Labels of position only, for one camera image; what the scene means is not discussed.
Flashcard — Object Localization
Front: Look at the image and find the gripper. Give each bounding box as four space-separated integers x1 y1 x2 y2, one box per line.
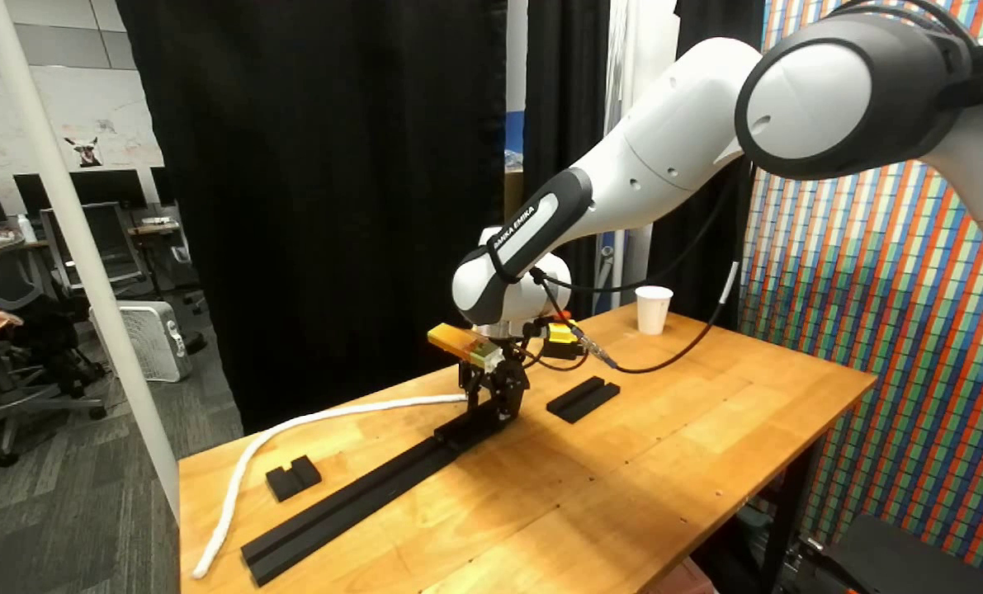
457 340 533 424

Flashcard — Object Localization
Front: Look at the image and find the short black strip piece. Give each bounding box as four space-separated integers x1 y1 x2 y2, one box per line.
433 399 515 451

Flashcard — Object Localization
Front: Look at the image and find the medium black strip piece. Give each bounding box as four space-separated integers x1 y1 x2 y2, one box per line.
546 375 622 425

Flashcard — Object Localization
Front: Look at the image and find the long black strip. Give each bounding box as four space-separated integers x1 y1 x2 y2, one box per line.
240 436 461 587

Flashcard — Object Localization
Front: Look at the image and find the white paper cup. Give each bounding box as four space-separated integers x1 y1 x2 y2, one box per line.
634 285 675 336

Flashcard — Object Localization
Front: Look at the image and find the small black notched block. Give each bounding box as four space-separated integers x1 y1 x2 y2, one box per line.
265 455 324 503

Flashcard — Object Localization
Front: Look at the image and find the wide black curtain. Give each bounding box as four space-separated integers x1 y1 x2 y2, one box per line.
115 0 509 436

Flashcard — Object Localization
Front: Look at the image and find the narrow black curtain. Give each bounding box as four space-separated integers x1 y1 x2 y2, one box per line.
524 0 766 332

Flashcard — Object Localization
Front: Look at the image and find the white box fan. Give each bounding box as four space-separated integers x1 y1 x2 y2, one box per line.
88 300 195 384

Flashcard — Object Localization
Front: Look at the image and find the colourful patterned backdrop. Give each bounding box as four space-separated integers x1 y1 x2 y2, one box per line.
739 0 983 580

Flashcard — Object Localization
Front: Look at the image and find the row of monitors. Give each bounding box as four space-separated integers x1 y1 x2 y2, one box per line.
0 168 177 225

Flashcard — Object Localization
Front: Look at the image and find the white pole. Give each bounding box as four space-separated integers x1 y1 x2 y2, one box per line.
0 0 182 524

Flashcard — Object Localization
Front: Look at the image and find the black seat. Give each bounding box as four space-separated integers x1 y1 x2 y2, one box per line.
801 515 983 594

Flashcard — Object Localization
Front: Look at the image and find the black mesh office chair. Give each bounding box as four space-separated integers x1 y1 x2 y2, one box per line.
0 234 109 469

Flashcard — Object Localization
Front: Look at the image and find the animal picture poster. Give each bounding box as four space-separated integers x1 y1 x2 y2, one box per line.
64 135 105 169

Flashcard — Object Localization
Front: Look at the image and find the white rope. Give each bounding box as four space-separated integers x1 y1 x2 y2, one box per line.
191 394 469 579

